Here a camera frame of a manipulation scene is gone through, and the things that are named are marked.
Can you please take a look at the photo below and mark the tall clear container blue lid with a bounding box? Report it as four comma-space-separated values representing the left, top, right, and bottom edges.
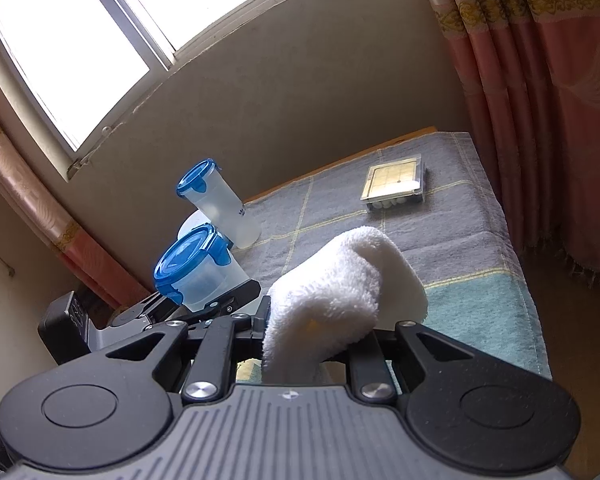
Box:
175, 159, 262, 250

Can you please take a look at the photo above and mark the window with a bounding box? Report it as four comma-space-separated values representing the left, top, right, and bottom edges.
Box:
0, 0, 381, 181

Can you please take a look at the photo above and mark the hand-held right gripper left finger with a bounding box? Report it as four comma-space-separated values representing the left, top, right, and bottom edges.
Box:
105, 294, 273, 405

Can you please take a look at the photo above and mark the white fluffy towel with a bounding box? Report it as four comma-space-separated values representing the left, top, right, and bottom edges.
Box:
261, 226, 429, 386

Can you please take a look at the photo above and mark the tall clear container crown mark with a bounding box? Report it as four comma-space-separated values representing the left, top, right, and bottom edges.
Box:
153, 223, 251, 313

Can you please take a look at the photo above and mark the white lidded wipes tub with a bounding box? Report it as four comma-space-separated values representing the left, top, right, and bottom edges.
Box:
176, 210, 212, 242

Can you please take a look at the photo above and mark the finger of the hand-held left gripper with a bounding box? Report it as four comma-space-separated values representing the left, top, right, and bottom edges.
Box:
195, 280, 262, 323
140, 293, 183, 324

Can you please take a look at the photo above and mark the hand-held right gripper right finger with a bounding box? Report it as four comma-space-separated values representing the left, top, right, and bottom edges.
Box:
342, 320, 473, 405

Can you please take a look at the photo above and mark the clear box with yellow board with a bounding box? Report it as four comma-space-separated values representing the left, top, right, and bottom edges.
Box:
362, 154, 427, 212

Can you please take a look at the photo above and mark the grey and teal checked tablecloth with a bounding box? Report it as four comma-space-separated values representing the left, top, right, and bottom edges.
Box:
230, 131, 553, 381

